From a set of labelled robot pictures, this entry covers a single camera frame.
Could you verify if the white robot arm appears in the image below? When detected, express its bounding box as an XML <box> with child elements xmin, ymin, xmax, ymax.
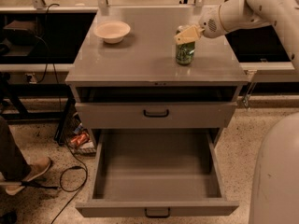
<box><xmin>174</xmin><ymin>0</ymin><xmax>299</xmax><ymax>70</ymax></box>

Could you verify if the grey top drawer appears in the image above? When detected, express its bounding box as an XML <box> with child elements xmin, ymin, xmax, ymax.
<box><xmin>76</xmin><ymin>103</ymin><xmax>236</xmax><ymax>129</ymax></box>

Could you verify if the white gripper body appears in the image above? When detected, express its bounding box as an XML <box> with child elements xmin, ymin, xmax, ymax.
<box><xmin>199</xmin><ymin>5</ymin><xmax>227</xmax><ymax>38</ymax></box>

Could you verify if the dark trouser leg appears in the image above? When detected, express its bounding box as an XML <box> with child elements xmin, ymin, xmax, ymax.
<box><xmin>0</xmin><ymin>117</ymin><xmax>31</xmax><ymax>181</ymax></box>

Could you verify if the orange snack packet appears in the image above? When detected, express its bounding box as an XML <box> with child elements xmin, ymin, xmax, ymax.
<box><xmin>70</xmin><ymin>132</ymin><xmax>89</xmax><ymax>147</ymax></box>

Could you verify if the black top drawer handle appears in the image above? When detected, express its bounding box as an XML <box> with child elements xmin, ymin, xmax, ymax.
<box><xmin>143</xmin><ymin>109</ymin><xmax>170</xmax><ymax>119</ymax></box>

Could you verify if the metal rail bracket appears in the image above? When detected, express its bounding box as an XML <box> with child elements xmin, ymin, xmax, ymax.
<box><xmin>242</xmin><ymin>81</ymin><xmax>256</xmax><ymax>109</ymax></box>

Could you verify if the tan shoe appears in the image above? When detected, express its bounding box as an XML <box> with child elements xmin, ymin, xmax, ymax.
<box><xmin>6</xmin><ymin>157</ymin><xmax>52</xmax><ymax>196</ymax></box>

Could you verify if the white wall outlet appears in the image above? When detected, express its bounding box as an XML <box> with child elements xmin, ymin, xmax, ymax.
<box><xmin>26</xmin><ymin>74</ymin><xmax>37</xmax><ymax>84</ymax></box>

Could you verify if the white bowl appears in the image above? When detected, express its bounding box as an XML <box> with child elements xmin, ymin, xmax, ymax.
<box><xmin>93</xmin><ymin>21</ymin><xmax>131</xmax><ymax>44</ymax></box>

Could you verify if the black drawer handle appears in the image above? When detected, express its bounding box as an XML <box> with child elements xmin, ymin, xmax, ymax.
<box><xmin>143</xmin><ymin>109</ymin><xmax>170</xmax><ymax>119</ymax></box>
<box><xmin>144</xmin><ymin>207</ymin><xmax>171</xmax><ymax>218</ymax></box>

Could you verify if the grey open middle drawer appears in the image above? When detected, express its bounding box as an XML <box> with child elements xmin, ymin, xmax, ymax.
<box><xmin>76</xmin><ymin>129</ymin><xmax>239</xmax><ymax>217</ymax></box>

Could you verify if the green soda can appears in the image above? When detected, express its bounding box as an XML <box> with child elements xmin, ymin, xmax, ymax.
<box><xmin>175</xmin><ymin>24</ymin><xmax>196</xmax><ymax>67</ymax></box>

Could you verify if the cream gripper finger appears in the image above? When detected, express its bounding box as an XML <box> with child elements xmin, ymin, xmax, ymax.
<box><xmin>174</xmin><ymin>25</ymin><xmax>205</xmax><ymax>45</ymax></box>

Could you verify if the black hanging cable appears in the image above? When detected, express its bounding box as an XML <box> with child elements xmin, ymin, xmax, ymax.
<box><xmin>35</xmin><ymin>3</ymin><xmax>64</xmax><ymax>110</ymax></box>

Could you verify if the black floor cable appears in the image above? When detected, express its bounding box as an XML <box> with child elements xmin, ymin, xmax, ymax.
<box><xmin>50</xmin><ymin>143</ymin><xmax>89</xmax><ymax>224</ymax></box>

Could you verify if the black middle drawer handle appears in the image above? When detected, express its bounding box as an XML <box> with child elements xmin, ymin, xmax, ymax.
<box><xmin>144</xmin><ymin>207</ymin><xmax>171</xmax><ymax>218</ymax></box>

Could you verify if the black wire basket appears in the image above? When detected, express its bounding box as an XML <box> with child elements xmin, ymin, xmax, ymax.
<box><xmin>64</xmin><ymin>111</ymin><xmax>96</xmax><ymax>155</ymax></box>

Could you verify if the grey drawer cabinet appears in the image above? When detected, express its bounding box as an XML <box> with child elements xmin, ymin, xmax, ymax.
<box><xmin>65</xmin><ymin>7</ymin><xmax>248</xmax><ymax>141</ymax></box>

